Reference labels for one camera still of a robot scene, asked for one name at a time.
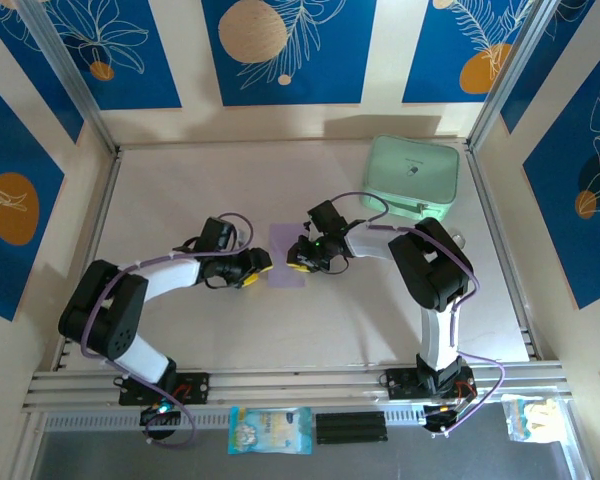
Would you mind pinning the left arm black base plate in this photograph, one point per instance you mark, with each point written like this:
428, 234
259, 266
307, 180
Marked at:
195, 387

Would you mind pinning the aluminium corner post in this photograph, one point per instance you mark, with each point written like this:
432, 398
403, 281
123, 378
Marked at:
510, 75
70, 80

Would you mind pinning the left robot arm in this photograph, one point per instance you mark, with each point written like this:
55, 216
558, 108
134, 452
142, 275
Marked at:
105, 320

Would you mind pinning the aluminium frame beam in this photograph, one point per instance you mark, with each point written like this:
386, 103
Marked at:
300, 385

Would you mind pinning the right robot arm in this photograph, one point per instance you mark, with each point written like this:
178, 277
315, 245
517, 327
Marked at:
430, 270

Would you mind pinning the aluminium table side rail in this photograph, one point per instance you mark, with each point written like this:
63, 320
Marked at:
87, 240
500, 240

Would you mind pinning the black ribbed block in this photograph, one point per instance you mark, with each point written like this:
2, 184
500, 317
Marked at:
351, 428

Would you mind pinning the clear bag of yellow pieces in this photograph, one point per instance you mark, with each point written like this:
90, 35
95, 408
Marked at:
530, 420

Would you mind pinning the blue snack packet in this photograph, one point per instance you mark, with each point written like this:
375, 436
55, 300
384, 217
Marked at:
270, 430

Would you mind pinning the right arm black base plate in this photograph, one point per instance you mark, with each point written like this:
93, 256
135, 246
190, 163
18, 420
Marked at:
402, 384

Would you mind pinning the mint green zip case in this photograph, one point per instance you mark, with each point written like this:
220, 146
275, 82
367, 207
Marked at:
410, 175

